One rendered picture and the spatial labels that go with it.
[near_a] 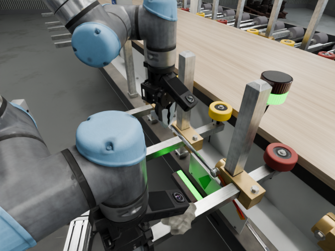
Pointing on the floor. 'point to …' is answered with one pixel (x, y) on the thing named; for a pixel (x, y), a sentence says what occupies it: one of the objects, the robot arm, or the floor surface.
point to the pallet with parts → (263, 8)
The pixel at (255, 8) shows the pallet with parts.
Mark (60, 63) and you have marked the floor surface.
